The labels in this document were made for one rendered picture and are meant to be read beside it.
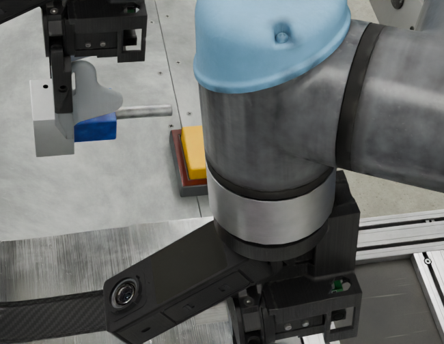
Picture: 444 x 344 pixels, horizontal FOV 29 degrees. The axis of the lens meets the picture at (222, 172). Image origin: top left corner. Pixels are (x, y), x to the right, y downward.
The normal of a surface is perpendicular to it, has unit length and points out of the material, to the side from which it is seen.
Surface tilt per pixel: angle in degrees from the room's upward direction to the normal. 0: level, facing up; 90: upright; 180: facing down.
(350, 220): 82
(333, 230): 82
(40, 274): 2
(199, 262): 39
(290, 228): 82
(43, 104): 0
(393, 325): 0
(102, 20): 90
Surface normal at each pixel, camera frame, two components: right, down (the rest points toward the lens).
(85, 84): 0.21, 0.67
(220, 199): -0.79, 0.47
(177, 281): -0.54, -0.54
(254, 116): -0.32, 0.67
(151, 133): 0.11, -0.60
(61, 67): 0.22, 0.44
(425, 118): -0.33, 0.20
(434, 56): -0.12, -0.57
